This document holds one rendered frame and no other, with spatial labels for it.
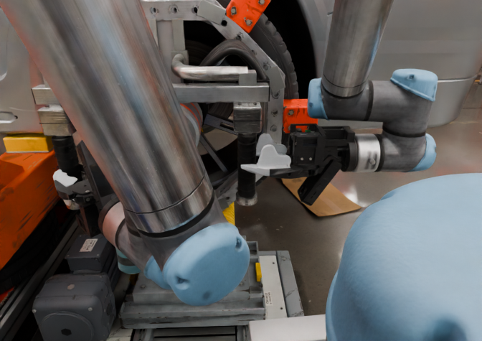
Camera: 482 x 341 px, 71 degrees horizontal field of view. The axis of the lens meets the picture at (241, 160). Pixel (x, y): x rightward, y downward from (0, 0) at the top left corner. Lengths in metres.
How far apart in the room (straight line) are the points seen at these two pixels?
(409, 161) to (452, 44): 0.57
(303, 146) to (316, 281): 1.06
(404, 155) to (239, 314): 0.81
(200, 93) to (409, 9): 0.70
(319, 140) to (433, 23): 0.64
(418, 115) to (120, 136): 0.54
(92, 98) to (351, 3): 0.36
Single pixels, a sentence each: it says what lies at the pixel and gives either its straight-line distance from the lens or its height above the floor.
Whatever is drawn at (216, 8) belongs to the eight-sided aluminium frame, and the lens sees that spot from 0.79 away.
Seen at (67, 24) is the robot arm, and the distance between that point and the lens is 0.21.
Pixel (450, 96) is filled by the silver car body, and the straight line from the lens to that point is 1.25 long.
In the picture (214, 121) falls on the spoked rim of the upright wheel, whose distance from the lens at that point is 0.95.
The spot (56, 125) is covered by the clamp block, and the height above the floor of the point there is 0.92.
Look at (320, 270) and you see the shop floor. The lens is 1.66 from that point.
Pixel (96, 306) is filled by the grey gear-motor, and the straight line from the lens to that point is 1.05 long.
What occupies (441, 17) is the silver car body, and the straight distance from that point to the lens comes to 1.17.
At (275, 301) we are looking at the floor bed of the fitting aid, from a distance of 1.40.
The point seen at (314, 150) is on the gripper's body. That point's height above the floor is 0.87.
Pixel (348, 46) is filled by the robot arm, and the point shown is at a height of 1.06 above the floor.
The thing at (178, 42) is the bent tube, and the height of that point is 1.04.
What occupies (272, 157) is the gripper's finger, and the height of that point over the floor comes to 0.86.
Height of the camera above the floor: 1.12
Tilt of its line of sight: 25 degrees down
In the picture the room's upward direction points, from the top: straight up
